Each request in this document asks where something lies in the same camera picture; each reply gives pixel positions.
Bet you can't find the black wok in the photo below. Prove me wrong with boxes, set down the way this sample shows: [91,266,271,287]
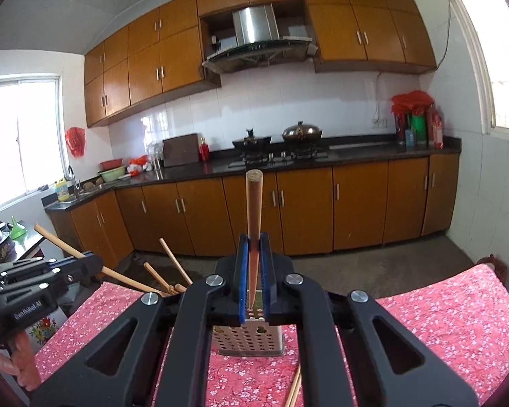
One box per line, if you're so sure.
[232,128,272,150]

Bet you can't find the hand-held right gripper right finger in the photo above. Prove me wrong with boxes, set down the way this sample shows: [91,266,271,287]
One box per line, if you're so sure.
[260,233,479,407]

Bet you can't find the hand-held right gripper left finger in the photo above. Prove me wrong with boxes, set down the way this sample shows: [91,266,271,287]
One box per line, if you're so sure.
[32,233,252,407]

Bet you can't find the metal faucet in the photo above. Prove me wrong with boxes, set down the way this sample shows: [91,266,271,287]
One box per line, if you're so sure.
[68,165,81,200]

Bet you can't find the dark bottle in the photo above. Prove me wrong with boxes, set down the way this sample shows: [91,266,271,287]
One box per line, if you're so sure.
[394,112,410,144]

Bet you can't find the red and white bag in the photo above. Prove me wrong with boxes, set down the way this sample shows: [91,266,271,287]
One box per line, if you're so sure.
[127,155,149,176]

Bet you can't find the person's left hand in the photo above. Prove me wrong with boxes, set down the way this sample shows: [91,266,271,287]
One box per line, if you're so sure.
[0,330,42,391]

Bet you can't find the pot with metal lid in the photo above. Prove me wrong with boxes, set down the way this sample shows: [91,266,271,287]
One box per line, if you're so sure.
[282,121,323,143]

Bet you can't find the green basin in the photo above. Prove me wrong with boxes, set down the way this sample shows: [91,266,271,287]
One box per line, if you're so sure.
[98,166,127,182]

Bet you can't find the yellow detergent bottle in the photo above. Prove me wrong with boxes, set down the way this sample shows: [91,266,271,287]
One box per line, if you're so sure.
[53,178,71,202]

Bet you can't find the window beside sink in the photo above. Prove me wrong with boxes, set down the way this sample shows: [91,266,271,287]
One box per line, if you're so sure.
[0,75,65,218]

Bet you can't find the green perforated utensil holder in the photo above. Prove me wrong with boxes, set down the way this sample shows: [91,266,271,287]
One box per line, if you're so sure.
[212,290,286,357]

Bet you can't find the brown base cabinets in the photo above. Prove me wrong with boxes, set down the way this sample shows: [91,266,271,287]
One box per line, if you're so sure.
[49,153,461,264]

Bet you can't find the steel range hood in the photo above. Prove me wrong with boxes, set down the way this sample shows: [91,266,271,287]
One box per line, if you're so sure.
[201,3,319,75]

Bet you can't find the white framed window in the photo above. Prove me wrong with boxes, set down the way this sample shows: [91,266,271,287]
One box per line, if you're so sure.
[439,0,509,135]

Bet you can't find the clear plastic bag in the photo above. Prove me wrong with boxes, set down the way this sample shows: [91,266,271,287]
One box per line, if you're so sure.
[146,141,165,171]

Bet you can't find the red floral tablecloth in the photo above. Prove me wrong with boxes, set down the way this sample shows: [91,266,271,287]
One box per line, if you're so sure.
[34,263,509,407]

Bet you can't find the red hanging plastic bag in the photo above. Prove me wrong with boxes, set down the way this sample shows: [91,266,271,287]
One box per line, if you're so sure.
[65,126,86,157]

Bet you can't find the grey wall cable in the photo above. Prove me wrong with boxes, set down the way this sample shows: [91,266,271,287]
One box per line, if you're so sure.
[373,0,453,120]

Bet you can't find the black gas stove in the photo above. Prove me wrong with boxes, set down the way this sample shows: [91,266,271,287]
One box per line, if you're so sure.
[228,146,330,167]

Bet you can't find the red packet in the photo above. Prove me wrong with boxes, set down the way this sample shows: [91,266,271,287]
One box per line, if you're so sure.
[426,106,445,150]

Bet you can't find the green funnel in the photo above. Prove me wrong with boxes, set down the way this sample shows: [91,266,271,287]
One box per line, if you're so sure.
[9,216,27,240]

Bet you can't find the green bottle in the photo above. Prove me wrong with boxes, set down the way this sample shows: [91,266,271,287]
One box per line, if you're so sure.
[409,114,428,145]

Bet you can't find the dark wooden cutting board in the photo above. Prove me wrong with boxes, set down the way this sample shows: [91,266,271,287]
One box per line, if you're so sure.
[162,133,200,168]

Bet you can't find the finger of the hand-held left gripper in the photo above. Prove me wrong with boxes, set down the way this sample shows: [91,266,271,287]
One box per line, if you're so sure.
[0,254,88,280]
[0,256,103,296]

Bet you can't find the black kitchen countertop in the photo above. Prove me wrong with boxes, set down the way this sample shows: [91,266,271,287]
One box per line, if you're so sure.
[44,135,462,213]

